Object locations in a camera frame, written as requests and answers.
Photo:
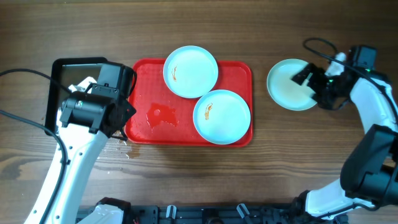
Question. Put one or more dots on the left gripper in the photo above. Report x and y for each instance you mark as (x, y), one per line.
(123, 112)

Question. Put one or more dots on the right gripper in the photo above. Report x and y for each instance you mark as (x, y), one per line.
(314, 83)

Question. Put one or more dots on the white plate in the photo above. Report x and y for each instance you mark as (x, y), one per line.
(221, 117)
(282, 89)
(190, 71)

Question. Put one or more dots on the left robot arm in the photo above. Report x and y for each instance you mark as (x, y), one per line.
(87, 119)

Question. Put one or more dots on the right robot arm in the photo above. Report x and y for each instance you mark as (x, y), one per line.
(365, 182)

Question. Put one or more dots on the red plastic serving tray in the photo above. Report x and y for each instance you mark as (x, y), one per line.
(162, 117)

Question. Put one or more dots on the black tray with water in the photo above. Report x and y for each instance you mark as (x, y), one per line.
(69, 71)

